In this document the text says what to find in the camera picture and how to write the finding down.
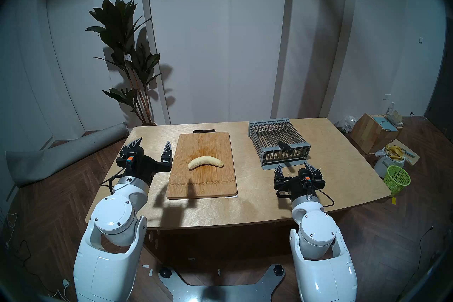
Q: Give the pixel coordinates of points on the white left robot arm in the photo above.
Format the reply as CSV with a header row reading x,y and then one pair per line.
x,y
113,216

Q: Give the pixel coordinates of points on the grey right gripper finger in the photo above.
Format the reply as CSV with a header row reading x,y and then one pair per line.
x,y
279,177
316,177

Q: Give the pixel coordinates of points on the grey slotted knife rack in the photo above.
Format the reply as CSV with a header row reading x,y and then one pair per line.
x,y
272,135

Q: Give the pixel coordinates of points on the white waste bag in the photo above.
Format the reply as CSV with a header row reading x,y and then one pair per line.
x,y
384,165

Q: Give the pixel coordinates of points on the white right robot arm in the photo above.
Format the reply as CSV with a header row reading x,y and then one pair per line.
x,y
316,230

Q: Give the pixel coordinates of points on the tall green potted plant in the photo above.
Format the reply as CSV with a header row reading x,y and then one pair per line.
x,y
122,36

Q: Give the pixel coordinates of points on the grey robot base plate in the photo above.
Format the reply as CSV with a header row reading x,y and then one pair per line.
x,y
226,292

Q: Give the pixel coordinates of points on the clear plastic bag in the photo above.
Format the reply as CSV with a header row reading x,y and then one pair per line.
x,y
348,124

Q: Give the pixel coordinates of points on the black base knob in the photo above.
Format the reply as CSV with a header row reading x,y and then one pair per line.
x,y
278,269
165,272

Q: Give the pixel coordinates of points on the yellow banana peels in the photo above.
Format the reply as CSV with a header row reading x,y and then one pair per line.
x,y
393,152

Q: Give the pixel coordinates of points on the teal plastic board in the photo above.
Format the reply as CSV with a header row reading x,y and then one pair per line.
x,y
385,123

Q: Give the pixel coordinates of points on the black flat bar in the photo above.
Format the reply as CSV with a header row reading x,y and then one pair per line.
x,y
204,131

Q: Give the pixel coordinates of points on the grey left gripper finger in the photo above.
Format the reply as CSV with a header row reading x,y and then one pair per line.
x,y
167,158
134,144

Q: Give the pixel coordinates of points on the brown box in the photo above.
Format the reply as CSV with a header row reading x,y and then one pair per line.
x,y
370,135

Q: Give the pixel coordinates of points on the small wooden board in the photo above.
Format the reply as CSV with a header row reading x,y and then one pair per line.
x,y
412,158

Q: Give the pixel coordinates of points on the green plastic basket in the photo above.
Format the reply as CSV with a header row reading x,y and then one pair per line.
x,y
397,179

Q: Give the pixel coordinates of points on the peeled banana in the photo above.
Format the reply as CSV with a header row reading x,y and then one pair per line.
x,y
205,162

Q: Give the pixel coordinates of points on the clear plastic bottle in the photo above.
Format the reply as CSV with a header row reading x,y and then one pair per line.
x,y
391,108

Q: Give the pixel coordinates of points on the dark grey door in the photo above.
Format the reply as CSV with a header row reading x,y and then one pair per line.
x,y
442,92

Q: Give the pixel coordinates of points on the wooden cutting board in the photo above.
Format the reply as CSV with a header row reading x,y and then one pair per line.
x,y
205,181

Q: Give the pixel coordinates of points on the rolled grey floor mat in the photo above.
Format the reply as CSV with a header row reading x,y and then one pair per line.
x,y
63,154

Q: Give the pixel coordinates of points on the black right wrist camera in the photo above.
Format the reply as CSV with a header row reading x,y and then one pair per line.
x,y
307,177

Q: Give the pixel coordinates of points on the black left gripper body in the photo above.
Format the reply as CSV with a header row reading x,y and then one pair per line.
x,y
147,167

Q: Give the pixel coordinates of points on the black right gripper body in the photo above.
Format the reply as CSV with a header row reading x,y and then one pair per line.
x,y
292,188

